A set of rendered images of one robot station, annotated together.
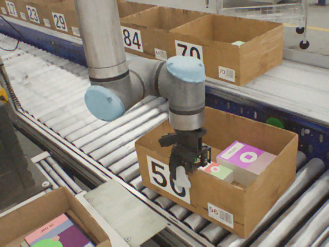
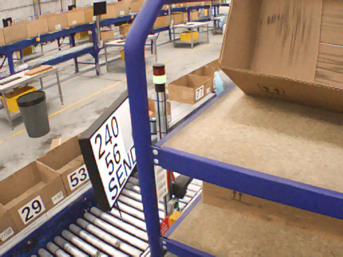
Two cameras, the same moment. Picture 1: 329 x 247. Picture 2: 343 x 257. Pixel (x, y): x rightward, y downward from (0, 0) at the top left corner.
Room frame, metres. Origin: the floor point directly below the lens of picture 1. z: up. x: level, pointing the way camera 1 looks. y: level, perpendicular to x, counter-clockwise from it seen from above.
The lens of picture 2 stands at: (2.00, 1.81, 1.95)
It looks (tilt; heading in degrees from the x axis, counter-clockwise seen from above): 27 degrees down; 251
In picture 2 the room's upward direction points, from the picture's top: 3 degrees counter-clockwise
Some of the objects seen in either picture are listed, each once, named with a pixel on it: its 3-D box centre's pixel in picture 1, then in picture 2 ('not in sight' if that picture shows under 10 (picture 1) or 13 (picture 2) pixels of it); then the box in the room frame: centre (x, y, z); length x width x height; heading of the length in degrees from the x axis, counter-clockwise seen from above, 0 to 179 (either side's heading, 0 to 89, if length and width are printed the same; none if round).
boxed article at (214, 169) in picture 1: (215, 174); not in sight; (0.90, -0.14, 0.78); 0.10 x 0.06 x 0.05; 41
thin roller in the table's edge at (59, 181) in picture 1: (56, 178); not in sight; (1.06, 0.40, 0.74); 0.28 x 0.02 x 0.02; 34
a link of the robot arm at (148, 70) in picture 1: (143, 77); not in sight; (0.86, 0.03, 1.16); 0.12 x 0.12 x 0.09; 57
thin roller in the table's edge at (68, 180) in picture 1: (63, 174); not in sight; (1.07, 0.38, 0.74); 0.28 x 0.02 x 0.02; 34
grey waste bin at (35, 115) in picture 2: not in sight; (34, 114); (2.81, -2.65, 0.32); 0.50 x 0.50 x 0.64
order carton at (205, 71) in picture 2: not in sight; (207, 77); (0.59, -1.04, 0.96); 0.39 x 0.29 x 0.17; 38
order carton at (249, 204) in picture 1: (214, 160); not in sight; (0.90, -0.14, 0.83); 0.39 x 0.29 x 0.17; 43
